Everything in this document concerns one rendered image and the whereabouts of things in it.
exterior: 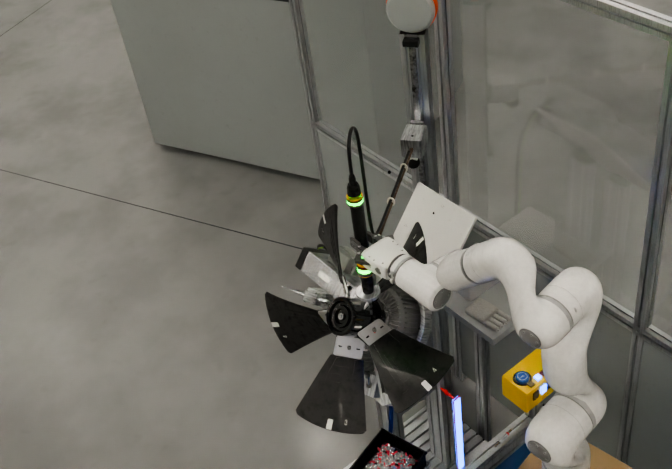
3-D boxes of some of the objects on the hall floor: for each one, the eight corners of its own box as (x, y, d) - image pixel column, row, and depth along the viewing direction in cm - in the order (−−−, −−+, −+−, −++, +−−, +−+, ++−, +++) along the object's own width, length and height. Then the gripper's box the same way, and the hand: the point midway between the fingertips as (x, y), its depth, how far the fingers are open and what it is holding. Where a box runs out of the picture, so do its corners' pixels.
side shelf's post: (484, 434, 380) (480, 295, 326) (491, 440, 377) (488, 300, 324) (477, 439, 378) (472, 300, 325) (484, 445, 376) (480, 306, 322)
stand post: (440, 457, 374) (422, 253, 300) (455, 470, 368) (441, 266, 294) (432, 463, 372) (412, 260, 298) (447, 477, 366) (431, 273, 292)
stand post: (398, 490, 365) (376, 338, 306) (413, 505, 359) (394, 353, 300) (390, 497, 363) (366, 346, 304) (405, 512, 357) (384, 360, 298)
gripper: (424, 242, 238) (378, 211, 250) (376, 274, 231) (331, 241, 243) (426, 263, 243) (381, 232, 255) (379, 295, 236) (335, 261, 248)
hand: (361, 240), depth 247 cm, fingers closed on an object, 4 cm apart
